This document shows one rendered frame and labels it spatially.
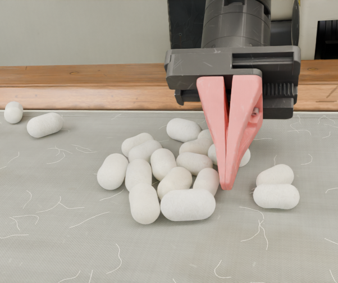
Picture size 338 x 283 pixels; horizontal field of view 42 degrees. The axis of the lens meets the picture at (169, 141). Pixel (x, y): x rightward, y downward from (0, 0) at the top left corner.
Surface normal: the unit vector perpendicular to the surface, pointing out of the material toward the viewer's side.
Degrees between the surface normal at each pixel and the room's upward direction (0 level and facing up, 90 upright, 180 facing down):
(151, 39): 90
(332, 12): 98
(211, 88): 60
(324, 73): 0
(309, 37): 98
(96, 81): 0
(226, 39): 39
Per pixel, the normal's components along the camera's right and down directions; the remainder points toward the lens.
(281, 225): -0.08, -0.90
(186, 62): -0.20, -0.43
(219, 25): -0.56, -0.40
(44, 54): -0.13, 0.44
